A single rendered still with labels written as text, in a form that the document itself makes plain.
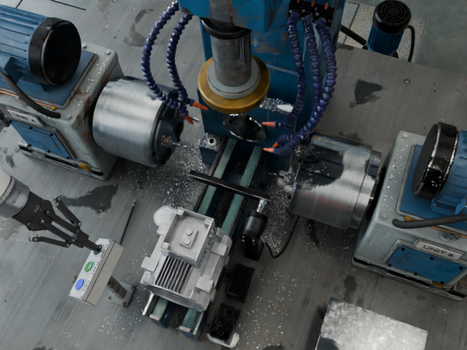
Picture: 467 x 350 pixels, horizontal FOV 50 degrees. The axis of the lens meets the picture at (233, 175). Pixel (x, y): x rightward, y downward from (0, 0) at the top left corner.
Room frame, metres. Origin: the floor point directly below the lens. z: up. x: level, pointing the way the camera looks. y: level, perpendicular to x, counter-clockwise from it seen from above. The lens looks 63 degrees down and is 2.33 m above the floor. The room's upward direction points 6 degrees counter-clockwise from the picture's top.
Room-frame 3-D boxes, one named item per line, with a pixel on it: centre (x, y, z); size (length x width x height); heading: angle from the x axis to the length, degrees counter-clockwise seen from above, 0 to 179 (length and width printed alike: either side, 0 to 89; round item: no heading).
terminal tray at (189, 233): (0.45, 0.13, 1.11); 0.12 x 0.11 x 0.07; 154
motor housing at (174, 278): (0.41, 0.15, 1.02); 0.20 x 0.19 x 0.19; 154
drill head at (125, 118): (0.89, 0.31, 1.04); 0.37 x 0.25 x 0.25; 64
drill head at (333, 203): (0.59, -0.31, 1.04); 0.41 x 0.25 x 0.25; 64
